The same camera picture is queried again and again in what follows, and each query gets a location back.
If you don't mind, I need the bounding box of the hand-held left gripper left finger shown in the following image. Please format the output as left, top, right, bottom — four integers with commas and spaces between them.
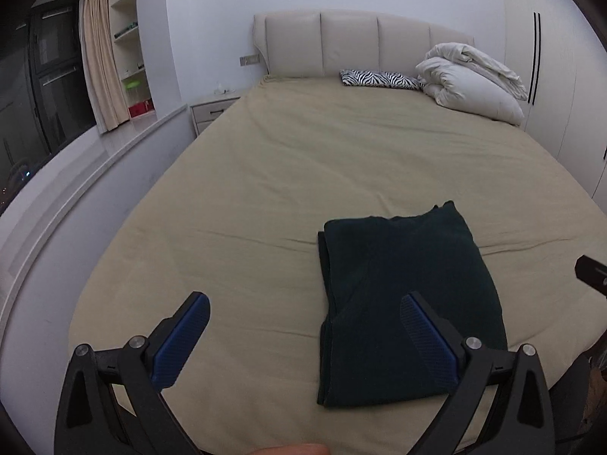
54, 291, 211, 455

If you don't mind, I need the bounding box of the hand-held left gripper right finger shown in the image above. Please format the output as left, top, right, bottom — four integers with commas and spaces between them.
400, 292, 557, 455

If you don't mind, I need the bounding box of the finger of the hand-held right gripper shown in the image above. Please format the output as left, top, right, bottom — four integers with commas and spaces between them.
575, 255, 607, 300

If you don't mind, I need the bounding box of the dark teal garment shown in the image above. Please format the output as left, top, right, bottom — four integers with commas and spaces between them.
316, 201, 509, 408

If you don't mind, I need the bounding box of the person's left hand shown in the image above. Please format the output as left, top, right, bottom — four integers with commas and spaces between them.
250, 442, 331, 455

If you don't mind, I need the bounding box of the bed with beige sheet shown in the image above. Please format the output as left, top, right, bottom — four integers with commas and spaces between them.
69, 75, 607, 455

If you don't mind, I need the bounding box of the white window ledge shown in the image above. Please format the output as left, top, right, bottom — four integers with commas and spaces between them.
0, 103, 196, 328

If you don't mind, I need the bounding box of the white wardrobe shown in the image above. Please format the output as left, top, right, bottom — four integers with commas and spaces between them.
502, 0, 607, 201

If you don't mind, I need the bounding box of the white folded duvet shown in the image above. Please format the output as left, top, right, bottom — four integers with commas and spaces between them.
416, 42, 528, 127

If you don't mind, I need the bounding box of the white nightstand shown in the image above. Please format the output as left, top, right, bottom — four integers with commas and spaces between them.
190, 96, 241, 139

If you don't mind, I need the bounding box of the zebra print pillow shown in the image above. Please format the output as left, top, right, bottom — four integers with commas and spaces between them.
339, 69, 424, 91

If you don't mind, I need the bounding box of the dark window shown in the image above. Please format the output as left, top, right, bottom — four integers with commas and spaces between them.
0, 0, 98, 212

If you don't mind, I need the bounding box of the beige curtain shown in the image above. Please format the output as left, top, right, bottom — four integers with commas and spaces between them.
78, 0, 131, 134

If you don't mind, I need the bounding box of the beige padded headboard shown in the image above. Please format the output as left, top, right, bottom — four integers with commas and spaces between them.
253, 9, 475, 80

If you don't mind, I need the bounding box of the white wall shelf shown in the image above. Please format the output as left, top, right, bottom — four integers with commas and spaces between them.
108, 0, 158, 120

